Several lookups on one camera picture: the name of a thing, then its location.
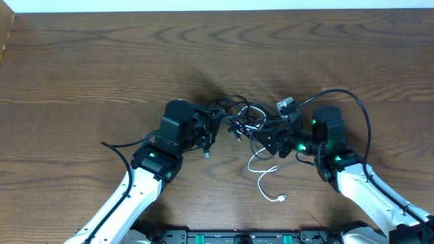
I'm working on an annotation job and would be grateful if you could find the camera black cable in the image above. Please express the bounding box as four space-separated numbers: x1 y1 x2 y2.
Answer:
288 89 434 231
83 130 159 244

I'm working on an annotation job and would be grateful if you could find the right camera black cable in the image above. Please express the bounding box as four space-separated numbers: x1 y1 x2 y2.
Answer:
288 89 434 231

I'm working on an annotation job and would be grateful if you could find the black usb cable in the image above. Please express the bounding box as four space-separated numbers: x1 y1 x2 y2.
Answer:
201 94 282 162

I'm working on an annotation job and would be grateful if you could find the left camera black cable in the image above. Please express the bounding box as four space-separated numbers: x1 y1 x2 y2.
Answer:
83 130 159 244

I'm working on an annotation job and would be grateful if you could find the white usb cable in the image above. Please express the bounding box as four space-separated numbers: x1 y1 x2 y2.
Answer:
237 105 289 203

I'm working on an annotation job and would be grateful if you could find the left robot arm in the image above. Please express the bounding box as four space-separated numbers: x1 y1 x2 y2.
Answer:
67 100 224 243

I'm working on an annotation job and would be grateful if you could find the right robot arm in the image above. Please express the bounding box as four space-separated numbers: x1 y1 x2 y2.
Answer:
252 106 433 243

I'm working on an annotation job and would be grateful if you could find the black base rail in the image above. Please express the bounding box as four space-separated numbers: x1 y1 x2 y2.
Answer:
119 221 389 244

